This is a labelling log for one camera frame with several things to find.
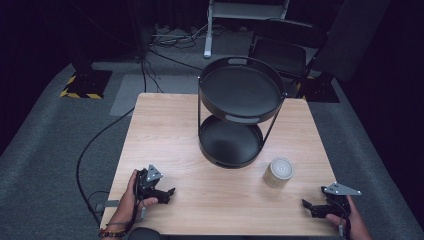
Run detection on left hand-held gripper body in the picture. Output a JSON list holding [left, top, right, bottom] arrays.
[[134, 163, 168, 202]]

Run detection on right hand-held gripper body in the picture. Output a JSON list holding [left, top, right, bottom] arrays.
[[314, 181, 363, 219]]

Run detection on person's left hand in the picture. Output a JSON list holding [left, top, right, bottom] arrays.
[[111, 168, 159, 227]]

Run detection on person's right hand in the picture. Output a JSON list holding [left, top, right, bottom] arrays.
[[325, 194, 373, 240]]

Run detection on beige cylindrical can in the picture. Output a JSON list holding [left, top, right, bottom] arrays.
[[262, 156, 295, 189]]

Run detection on yellow-black striped stand base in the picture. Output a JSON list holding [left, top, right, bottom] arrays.
[[295, 73, 341, 104], [59, 69, 113, 100]]

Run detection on black two-tier round rack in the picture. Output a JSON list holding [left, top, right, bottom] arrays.
[[197, 55, 288, 170]]

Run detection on black folding chair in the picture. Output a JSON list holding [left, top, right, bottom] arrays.
[[247, 18, 330, 91]]

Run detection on dark grey padded panel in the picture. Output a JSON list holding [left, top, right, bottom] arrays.
[[312, 0, 392, 83]]

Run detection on white metal stand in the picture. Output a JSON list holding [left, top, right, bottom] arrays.
[[202, 0, 291, 60]]

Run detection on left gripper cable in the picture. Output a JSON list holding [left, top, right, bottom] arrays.
[[132, 198, 148, 231]]

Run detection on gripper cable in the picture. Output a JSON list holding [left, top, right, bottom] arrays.
[[132, 198, 148, 231], [334, 199, 353, 240]]

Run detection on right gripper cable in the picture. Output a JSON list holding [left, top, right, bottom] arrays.
[[334, 199, 353, 240]]

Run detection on grey cable connector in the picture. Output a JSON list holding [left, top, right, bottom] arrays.
[[95, 199, 120, 214]]

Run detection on beaded bracelets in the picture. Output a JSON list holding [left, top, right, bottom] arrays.
[[97, 225, 130, 239]]

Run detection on long black floor cable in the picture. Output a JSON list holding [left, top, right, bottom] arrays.
[[75, 58, 148, 228]]

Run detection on bundle of floor cables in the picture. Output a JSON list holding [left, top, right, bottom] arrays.
[[148, 23, 209, 51]]

